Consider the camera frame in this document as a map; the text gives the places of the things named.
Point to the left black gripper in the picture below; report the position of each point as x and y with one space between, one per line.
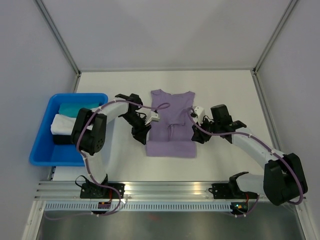
140 133

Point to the purple t-shirt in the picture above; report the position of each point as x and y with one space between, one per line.
172 135

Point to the left aluminium frame post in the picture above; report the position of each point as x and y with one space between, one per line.
56 34

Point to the aluminium frame post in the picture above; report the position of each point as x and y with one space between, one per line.
275 34
56 34

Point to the right aluminium frame post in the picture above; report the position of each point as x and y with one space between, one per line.
275 34

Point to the white rolled t-shirt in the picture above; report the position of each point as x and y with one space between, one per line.
62 125

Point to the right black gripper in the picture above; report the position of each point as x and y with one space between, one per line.
199 137

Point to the teal rolled t-shirt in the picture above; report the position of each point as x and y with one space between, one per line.
71 109

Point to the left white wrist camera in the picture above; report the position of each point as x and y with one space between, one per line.
152 117

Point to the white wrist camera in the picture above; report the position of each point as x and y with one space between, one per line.
152 117
198 114

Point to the aluminium rail base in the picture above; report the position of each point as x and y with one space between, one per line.
171 191

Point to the black rolled t-shirt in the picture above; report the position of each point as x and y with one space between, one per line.
61 139

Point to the blue plastic bin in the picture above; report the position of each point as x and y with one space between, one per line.
45 152

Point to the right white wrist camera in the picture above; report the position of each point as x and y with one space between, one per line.
198 114

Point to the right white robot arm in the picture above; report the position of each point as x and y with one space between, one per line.
283 179

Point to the slotted white cable duct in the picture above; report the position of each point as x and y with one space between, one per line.
146 206

